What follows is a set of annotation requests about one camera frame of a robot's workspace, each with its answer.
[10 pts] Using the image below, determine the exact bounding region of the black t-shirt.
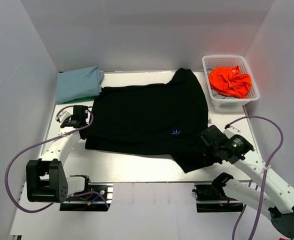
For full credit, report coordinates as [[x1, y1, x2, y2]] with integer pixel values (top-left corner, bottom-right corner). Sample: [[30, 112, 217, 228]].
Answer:
[[85, 68, 214, 173]]

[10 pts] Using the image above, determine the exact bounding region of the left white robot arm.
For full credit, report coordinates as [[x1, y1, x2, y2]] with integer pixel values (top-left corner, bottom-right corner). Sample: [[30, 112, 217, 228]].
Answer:
[[26, 105, 93, 203]]

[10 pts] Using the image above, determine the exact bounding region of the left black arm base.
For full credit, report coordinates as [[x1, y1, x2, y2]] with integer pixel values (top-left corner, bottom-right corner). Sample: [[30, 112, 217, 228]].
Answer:
[[59, 182, 114, 212]]

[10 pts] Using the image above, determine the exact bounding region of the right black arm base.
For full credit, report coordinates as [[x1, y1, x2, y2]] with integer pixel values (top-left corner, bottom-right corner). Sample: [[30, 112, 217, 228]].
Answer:
[[192, 173, 244, 213]]

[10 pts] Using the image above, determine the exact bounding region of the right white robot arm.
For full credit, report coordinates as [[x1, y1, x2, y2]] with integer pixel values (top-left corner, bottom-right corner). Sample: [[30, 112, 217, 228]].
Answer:
[[200, 125, 294, 239]]

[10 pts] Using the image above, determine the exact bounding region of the folded green t-shirt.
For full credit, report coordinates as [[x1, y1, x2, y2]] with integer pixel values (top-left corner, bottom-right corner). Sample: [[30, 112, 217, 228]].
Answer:
[[62, 96, 98, 104]]

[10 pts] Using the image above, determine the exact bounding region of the folded blue-grey t-shirt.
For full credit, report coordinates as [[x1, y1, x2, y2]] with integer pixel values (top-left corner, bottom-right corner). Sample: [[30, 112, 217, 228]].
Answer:
[[55, 66, 105, 104]]

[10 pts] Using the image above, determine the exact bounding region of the grey t-shirt in basket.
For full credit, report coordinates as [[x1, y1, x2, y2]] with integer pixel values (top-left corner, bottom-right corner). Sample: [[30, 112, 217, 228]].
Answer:
[[211, 89, 236, 100]]

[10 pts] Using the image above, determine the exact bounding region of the crumpled orange t-shirt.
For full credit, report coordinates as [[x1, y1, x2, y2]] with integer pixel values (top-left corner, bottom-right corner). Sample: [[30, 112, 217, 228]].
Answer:
[[207, 65, 252, 99]]

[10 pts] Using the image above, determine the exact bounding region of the white plastic basket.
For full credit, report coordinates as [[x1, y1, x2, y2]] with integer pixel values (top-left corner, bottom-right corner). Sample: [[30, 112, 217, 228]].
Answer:
[[202, 55, 260, 109]]

